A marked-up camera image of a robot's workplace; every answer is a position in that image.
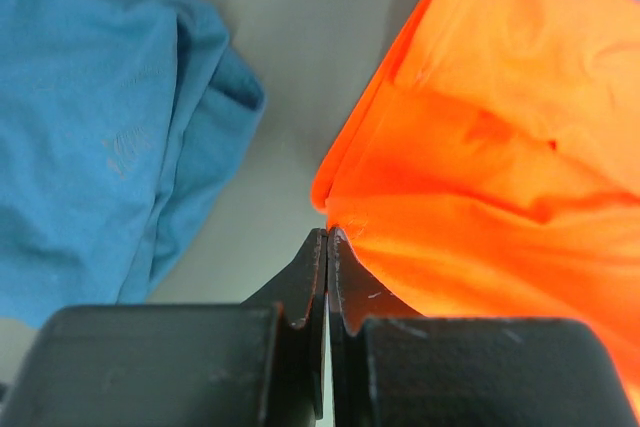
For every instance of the orange t shirt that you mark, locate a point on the orange t shirt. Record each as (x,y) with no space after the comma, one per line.
(491,166)

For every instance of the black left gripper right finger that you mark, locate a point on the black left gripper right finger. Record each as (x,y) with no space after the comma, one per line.
(392,366)

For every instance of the folded blue t shirt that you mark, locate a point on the folded blue t shirt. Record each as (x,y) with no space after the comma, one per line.
(121,122)

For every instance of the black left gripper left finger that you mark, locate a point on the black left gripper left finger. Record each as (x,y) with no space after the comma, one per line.
(259,362)

